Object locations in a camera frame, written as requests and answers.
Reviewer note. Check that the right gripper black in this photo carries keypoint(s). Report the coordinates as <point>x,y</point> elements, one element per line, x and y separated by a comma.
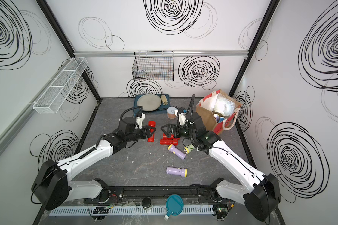
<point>176,128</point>

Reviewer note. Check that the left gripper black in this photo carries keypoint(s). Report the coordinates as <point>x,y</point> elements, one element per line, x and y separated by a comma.
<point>147,129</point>

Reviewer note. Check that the red flashlight bottom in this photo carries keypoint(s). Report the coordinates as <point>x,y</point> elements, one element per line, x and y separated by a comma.
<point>152,137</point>

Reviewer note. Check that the red flashlight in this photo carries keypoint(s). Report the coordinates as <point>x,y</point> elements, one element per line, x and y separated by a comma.
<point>169,142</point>
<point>170,137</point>
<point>152,137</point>

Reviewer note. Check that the red flashlight top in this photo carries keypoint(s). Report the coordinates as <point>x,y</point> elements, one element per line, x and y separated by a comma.
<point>170,137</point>

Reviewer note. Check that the light green flashlight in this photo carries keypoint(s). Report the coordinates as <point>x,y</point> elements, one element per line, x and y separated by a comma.
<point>189,148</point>

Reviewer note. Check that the brown jute tote bag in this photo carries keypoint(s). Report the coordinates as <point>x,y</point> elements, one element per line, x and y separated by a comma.
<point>222,104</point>

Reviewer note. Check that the purple flashlight bottom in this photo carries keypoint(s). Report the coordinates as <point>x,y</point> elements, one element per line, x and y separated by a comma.
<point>177,171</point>

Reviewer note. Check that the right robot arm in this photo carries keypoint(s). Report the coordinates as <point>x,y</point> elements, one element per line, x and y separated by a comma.
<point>259,193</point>

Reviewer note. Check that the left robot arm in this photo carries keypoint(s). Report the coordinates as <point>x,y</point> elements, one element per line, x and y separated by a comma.
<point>54,183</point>

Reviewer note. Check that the dark teal tray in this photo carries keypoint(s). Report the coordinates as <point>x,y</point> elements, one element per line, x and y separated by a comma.
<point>162,108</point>

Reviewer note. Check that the grey round plate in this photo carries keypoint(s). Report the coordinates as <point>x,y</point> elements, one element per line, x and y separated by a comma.
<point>149,102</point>

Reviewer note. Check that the small orange can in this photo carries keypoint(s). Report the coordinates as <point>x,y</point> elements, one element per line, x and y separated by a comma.
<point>171,112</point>

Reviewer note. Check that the black round knob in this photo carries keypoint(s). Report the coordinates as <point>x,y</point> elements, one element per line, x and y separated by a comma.
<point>146,202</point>

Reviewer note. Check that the teal round lid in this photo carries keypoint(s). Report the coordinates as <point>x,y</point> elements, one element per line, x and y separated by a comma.
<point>174,206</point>

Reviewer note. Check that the black wire wall basket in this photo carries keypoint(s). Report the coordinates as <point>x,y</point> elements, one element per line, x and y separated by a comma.
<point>153,65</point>

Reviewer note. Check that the white slotted cable duct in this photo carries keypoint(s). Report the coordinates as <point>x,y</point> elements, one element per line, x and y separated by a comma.
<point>129,210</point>

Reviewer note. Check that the white wire wall shelf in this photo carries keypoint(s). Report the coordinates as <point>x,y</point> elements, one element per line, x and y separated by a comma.
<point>67,85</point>

